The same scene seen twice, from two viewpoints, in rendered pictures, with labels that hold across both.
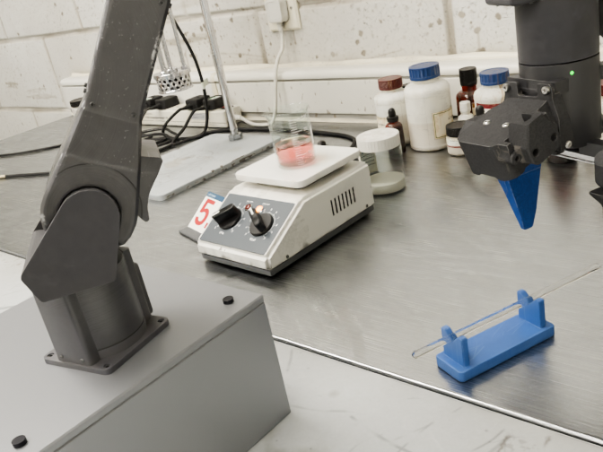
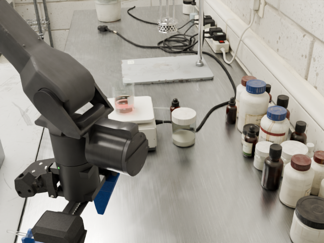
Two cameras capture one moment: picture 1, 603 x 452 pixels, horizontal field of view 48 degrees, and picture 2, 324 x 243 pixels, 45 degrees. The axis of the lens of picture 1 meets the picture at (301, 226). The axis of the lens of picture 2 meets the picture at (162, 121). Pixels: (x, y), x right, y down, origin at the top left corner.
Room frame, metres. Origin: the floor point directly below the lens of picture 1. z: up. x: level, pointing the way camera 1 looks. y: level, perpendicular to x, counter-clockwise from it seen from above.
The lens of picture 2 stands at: (0.22, -0.58, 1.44)
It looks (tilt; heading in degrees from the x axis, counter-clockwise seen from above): 31 degrees down; 38
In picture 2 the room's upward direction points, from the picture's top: 1 degrees counter-clockwise
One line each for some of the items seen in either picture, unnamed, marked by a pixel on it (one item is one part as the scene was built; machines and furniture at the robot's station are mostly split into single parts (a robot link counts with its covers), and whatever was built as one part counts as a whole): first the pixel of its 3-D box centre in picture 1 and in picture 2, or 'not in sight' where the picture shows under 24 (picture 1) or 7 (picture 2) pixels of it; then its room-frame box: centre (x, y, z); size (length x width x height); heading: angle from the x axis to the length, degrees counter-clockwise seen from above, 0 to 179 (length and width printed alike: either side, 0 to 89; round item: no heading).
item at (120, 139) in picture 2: not in sight; (97, 124); (0.51, -0.25, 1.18); 0.12 x 0.08 x 0.11; 102
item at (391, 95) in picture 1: (394, 109); (247, 97); (1.09, -0.19, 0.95); 0.06 x 0.06 x 0.11
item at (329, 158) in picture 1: (297, 164); (128, 109); (0.82, -0.01, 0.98); 0.12 x 0.12 x 0.01; 43
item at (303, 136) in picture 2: not in sight; (298, 139); (0.99, -0.37, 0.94); 0.04 x 0.04 x 0.09
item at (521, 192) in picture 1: (511, 187); (102, 192); (0.55, -0.19, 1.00); 0.06 x 0.04 x 0.07; 112
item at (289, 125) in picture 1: (290, 135); (122, 96); (0.80, -0.01, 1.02); 0.06 x 0.05 x 0.08; 111
